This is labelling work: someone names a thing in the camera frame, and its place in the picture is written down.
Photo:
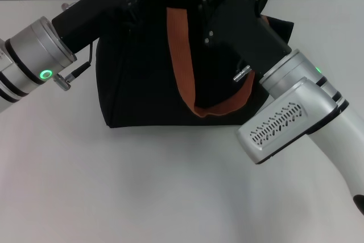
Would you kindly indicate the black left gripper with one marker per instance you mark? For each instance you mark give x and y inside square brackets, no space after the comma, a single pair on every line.
[96,12]

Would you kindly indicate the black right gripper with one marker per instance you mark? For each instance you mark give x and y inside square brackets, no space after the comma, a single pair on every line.
[244,26]

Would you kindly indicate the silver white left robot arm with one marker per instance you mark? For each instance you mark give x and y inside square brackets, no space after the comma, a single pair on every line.
[28,52]

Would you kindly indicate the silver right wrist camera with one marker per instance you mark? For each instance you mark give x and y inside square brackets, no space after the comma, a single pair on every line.
[278,123]

